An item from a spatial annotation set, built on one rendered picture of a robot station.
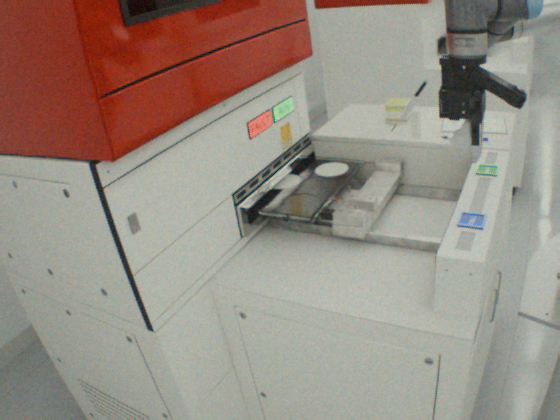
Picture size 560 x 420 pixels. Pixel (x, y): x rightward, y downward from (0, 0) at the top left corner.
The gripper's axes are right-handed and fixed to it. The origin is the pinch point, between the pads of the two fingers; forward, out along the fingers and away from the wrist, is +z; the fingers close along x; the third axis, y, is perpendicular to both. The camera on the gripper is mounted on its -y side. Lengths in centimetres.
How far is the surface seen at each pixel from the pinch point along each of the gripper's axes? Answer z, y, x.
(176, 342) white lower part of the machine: 35, 59, 35
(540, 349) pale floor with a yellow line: 111, -26, -66
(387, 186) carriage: 22.6, 28.7, -27.1
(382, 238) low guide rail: 26.7, 23.7, -7.0
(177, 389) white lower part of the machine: 48, 59, 40
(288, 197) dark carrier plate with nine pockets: 21, 52, -11
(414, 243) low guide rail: 26.8, 15.4, -7.0
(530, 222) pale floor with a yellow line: 111, -13, -171
